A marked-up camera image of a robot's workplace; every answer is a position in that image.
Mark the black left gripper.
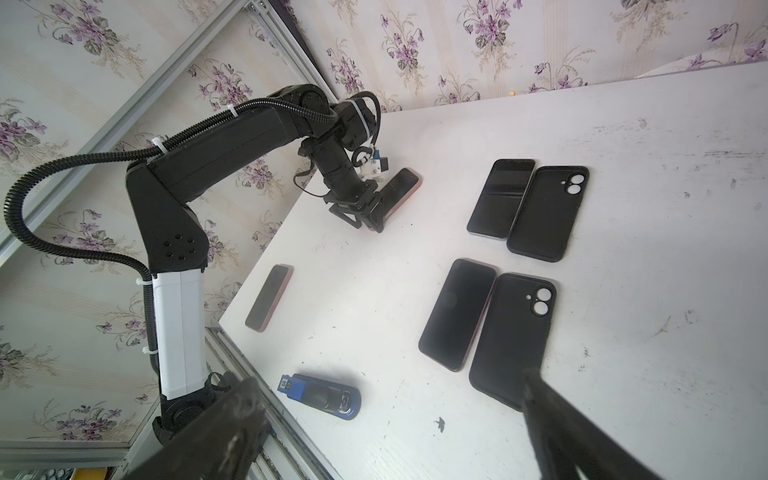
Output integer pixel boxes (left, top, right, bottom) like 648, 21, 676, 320
323, 174, 384, 233

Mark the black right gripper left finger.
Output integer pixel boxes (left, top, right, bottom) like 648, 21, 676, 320
126, 378, 270, 480

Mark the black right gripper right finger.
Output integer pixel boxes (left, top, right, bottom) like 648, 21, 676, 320
522, 369, 658, 479

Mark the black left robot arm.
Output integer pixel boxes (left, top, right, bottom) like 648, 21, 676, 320
3, 84, 385, 443

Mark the blue black stapler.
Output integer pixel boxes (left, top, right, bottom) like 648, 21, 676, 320
277, 374, 362, 421

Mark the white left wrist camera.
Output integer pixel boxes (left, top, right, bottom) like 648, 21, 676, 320
355, 148, 389, 181

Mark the aluminium mounting rail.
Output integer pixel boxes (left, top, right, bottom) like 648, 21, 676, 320
205, 327, 341, 479

